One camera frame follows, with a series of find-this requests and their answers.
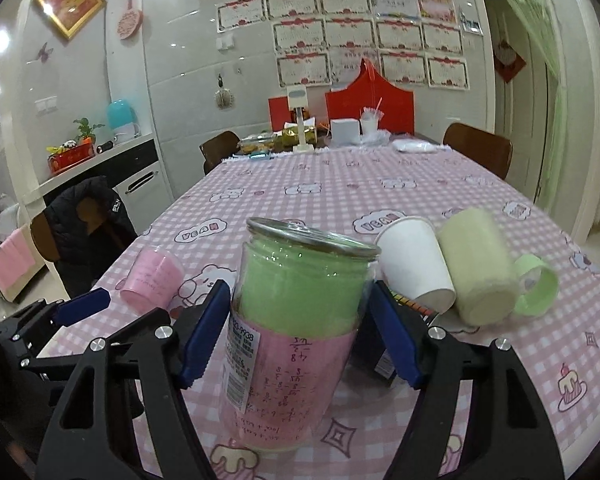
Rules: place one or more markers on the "brown chair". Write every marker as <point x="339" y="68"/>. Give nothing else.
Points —
<point x="486" y="149"/>
<point x="220" y="147"/>

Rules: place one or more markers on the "red diamond door sign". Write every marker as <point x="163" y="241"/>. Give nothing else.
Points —
<point x="507" y="62"/>

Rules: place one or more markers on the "red gift bag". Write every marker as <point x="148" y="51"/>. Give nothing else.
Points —
<point x="371" y="90"/>

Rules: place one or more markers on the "white paper cup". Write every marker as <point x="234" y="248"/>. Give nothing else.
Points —
<point x="413" y="266"/>

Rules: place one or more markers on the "left brown chair back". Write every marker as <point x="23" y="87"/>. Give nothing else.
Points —
<point x="220" y="147"/>

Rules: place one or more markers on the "plastic cup with straw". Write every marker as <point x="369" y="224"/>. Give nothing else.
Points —
<point x="370" y="118"/>

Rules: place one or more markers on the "small red box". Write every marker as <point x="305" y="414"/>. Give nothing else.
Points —
<point x="279" y="112"/>

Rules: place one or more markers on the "white desk lamp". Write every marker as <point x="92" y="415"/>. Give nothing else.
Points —
<point x="297" y="98"/>

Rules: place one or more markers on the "pink towel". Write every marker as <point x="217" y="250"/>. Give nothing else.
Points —
<point x="16" y="258"/>

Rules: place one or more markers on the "pink plastic cup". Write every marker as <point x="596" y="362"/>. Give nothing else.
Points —
<point x="153" y="280"/>

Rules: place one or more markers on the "potted green plant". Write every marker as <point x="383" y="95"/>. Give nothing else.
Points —
<point x="86" y="130"/>

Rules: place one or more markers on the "white plastic bag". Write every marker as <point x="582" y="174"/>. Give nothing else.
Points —
<point x="414" y="146"/>

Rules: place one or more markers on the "pink hanging fan ornament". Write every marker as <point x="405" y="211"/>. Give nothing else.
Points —
<point x="129" y="21"/>

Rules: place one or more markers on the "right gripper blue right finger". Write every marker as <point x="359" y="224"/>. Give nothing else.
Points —
<point x="431" y="362"/>

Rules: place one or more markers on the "green lace door curtain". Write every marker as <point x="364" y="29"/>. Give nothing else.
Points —
<point x="538" y="18"/>

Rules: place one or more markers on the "hanging brush on wall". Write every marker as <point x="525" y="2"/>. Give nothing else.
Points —
<point x="224" y="98"/>

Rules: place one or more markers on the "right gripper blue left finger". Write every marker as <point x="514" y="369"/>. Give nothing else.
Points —
<point x="178" y="450"/>

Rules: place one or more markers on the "white door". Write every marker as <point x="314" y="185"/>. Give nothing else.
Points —
<point x="521" y="107"/>

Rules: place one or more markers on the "black jacket on chair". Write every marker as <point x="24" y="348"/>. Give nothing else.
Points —
<point x="91" y="228"/>

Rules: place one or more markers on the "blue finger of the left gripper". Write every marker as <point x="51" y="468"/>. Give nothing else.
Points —
<point x="80" y="305"/>
<point x="153" y="327"/>

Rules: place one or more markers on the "red fruit tray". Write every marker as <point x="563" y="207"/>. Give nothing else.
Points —
<point x="69" y="155"/>

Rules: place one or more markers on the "small green plastic cup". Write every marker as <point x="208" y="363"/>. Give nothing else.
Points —
<point x="539" y="285"/>

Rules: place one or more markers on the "teal white humidifier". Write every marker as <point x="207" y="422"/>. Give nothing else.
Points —
<point x="122" y="121"/>

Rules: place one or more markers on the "white box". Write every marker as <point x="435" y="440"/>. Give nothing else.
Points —
<point x="344" y="132"/>

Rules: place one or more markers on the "pale green frosted cup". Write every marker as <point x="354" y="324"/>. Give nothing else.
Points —
<point x="481" y="267"/>

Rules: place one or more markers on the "black blue CoolTowel can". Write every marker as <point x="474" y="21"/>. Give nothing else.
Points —
<point x="389" y="337"/>

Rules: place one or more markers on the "gold framed red picture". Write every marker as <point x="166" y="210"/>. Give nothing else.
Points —
<point x="70" y="16"/>

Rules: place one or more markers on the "wall light switch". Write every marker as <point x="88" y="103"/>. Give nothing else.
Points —
<point x="46" y="105"/>

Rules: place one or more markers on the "pink green labelled jar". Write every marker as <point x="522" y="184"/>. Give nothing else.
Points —
<point x="299" y="299"/>

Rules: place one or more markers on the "right brown chair back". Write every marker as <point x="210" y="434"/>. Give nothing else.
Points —
<point x="486" y="149"/>

